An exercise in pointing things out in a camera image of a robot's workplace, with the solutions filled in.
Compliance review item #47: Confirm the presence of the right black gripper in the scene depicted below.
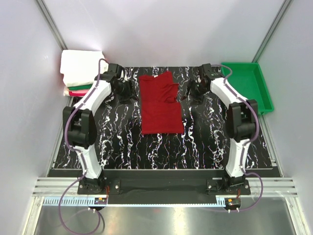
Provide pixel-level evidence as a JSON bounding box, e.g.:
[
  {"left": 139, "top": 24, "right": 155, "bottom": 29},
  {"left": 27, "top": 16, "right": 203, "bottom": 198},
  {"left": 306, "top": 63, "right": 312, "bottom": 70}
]
[{"left": 180, "top": 79, "right": 208, "bottom": 107}]

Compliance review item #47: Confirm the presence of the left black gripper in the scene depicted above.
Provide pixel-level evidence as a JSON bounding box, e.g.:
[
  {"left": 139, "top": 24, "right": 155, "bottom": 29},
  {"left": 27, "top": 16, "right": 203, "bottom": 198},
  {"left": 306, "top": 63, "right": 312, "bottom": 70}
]
[{"left": 113, "top": 80, "right": 139, "bottom": 106}]

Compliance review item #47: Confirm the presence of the red t shirt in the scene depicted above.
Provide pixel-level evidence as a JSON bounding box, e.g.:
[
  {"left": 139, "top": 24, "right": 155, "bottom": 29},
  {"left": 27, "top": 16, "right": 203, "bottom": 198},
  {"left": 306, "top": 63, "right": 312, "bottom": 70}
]
[{"left": 139, "top": 71, "right": 184, "bottom": 135}]

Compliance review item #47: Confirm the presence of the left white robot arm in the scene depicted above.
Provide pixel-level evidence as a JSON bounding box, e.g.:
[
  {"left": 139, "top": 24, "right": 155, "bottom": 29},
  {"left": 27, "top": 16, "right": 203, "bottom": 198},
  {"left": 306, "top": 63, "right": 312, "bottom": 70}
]
[{"left": 63, "top": 63, "right": 138, "bottom": 194}]

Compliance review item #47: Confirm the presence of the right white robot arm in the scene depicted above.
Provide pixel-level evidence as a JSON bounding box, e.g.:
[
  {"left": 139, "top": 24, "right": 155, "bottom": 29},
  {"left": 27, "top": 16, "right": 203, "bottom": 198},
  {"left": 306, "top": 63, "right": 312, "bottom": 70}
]
[{"left": 181, "top": 63, "right": 260, "bottom": 194}]

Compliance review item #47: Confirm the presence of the green folded t shirt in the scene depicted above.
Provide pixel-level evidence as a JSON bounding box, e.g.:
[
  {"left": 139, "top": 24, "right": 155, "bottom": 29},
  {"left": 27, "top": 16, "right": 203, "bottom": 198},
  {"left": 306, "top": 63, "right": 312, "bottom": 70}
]
[{"left": 67, "top": 84, "right": 92, "bottom": 91}]

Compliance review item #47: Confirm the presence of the pink folded t shirt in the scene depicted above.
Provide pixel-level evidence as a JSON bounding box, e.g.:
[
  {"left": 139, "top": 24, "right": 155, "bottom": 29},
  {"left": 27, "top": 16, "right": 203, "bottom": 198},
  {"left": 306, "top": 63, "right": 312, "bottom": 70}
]
[{"left": 68, "top": 89, "right": 89, "bottom": 97}]

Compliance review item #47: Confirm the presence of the green plastic tray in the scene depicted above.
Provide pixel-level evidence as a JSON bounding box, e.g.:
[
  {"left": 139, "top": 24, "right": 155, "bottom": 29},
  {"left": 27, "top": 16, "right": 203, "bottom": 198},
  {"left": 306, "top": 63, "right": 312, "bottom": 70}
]
[{"left": 222, "top": 62, "right": 274, "bottom": 115}]

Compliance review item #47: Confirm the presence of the white folded t shirt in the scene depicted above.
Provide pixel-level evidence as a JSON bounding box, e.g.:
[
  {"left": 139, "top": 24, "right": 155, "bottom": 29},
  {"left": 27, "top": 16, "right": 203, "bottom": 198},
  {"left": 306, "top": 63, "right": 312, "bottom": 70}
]
[{"left": 60, "top": 50, "right": 109, "bottom": 87}]

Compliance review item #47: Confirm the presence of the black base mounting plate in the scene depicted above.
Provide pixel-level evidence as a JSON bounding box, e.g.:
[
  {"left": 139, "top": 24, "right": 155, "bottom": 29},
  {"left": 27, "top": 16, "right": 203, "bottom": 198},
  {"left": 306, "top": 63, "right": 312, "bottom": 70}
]
[{"left": 47, "top": 167, "right": 277, "bottom": 205}]

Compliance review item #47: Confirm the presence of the left aluminium corner post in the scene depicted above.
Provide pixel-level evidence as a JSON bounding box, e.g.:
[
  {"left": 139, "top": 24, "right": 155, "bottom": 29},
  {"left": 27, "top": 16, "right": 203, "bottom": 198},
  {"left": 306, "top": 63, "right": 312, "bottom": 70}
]
[{"left": 34, "top": 0, "right": 67, "bottom": 50}]

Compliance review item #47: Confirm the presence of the aluminium corner post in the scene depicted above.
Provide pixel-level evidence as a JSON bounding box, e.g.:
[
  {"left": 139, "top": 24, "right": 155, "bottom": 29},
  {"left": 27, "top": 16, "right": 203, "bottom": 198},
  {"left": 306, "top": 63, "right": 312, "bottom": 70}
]
[
  {"left": 34, "top": 0, "right": 67, "bottom": 50},
  {"left": 252, "top": 0, "right": 293, "bottom": 63}
]

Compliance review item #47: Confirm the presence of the right aluminium corner post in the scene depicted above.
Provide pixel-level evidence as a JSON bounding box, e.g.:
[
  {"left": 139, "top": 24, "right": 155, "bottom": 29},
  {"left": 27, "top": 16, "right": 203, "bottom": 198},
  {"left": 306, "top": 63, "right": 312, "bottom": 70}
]
[{"left": 252, "top": 0, "right": 293, "bottom": 63}]

